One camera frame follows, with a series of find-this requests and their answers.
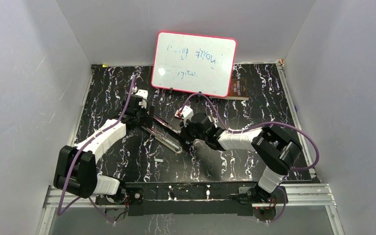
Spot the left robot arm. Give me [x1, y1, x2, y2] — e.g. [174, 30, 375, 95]
[53, 94, 154, 204]

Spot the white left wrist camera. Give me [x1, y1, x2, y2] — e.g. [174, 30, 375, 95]
[133, 89, 148, 109]

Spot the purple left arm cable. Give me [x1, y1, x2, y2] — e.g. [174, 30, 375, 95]
[56, 76, 137, 224]

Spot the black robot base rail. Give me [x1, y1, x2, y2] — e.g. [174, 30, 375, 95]
[97, 181, 287, 217]

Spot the pink framed whiteboard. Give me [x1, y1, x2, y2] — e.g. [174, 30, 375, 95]
[151, 31, 237, 97]

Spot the brown Three Days book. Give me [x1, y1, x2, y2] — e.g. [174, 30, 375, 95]
[226, 78, 249, 100]

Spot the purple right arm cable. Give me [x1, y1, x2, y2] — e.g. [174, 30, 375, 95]
[178, 93, 320, 224]

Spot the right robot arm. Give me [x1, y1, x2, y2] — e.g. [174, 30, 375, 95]
[179, 113, 302, 203]

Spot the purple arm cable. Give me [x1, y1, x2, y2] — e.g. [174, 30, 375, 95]
[178, 93, 320, 224]
[56, 76, 137, 224]

